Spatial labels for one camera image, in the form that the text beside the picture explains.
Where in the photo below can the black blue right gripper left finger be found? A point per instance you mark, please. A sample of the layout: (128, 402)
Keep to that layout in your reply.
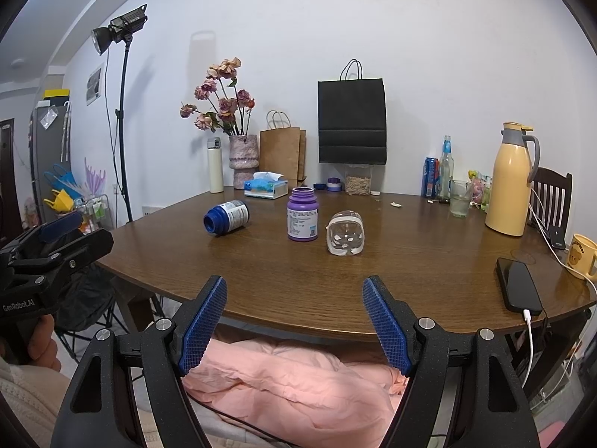
(99, 407)

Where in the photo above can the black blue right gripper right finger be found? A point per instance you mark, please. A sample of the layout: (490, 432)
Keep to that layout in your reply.
(490, 407)

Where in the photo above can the clear glass cup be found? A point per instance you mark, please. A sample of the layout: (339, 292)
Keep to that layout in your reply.
(345, 235)

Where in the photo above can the person's left hand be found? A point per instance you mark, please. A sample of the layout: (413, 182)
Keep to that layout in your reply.
(42, 348)

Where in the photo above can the black smartphone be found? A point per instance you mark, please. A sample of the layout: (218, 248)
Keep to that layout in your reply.
(518, 288)

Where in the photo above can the grey refrigerator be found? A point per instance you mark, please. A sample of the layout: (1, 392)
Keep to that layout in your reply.
(48, 144)

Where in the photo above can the yellow mug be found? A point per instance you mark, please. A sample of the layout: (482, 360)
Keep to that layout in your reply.
(581, 259)

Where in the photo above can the pink blanket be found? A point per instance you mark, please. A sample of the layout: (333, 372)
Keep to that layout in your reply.
(309, 395)

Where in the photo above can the blue lying bottle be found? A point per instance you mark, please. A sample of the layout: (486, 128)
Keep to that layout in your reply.
(225, 217)

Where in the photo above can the white thermos bottle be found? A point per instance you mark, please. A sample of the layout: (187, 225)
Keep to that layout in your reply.
(214, 155)

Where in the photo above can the clear drinking glass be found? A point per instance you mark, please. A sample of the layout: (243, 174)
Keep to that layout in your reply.
(460, 198)

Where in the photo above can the dark wooden chair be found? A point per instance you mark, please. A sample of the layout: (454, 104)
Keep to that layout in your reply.
(550, 203)

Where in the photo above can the snack packets pile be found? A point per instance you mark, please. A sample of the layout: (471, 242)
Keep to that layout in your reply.
(481, 189)

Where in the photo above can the pink speckled vase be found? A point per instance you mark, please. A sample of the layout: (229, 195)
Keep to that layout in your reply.
(244, 158)

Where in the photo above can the dried pink flowers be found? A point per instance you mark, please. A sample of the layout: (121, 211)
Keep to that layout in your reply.
(227, 107)

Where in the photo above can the blue tissue box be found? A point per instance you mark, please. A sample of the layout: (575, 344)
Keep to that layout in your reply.
(267, 185)

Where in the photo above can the studio light on stand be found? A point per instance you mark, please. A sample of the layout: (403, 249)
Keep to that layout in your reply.
(121, 28)

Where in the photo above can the yellow thermos jug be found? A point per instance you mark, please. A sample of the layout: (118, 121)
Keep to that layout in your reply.
(514, 170)

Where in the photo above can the blue soda can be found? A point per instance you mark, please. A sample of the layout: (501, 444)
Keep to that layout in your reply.
(430, 177)

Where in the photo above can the clear glass bottle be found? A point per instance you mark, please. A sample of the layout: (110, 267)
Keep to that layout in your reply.
(446, 165)

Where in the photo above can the brown paper bag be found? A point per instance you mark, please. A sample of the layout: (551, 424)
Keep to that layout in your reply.
(283, 148)

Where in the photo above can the clear jar of grains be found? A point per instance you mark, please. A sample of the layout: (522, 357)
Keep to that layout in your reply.
(357, 180)

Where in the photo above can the purple open bottle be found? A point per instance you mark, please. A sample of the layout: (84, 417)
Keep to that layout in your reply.
(302, 215)

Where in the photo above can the small purple lid jar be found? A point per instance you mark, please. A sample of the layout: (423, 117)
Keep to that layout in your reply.
(334, 184)

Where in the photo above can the black paper bag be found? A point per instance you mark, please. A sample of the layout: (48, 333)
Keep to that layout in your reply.
(352, 119)

